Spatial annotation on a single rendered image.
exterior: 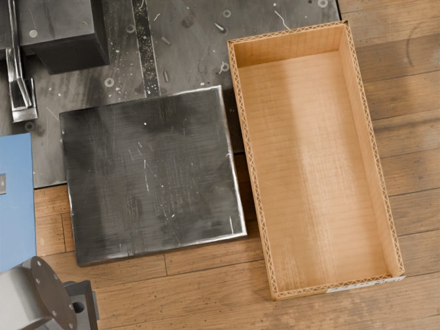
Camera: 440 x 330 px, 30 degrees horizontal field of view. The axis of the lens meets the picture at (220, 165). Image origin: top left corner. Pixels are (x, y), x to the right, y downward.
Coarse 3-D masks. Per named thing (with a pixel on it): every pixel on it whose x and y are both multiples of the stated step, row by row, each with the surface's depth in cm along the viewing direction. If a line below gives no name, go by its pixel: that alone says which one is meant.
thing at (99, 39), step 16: (96, 0) 85; (96, 16) 83; (96, 32) 81; (32, 48) 81; (48, 48) 81; (64, 48) 82; (80, 48) 82; (96, 48) 83; (48, 64) 85; (64, 64) 85; (80, 64) 86; (96, 64) 87
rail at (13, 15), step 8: (16, 16) 80; (16, 24) 80; (16, 32) 79; (16, 40) 79; (16, 48) 79; (16, 56) 79; (24, 56) 80; (16, 64) 78; (24, 64) 80; (16, 72) 78; (24, 72) 79
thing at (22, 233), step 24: (0, 144) 77; (24, 144) 77; (0, 168) 76; (24, 168) 76; (24, 192) 75; (0, 216) 75; (24, 216) 75; (0, 240) 74; (24, 240) 74; (0, 264) 73
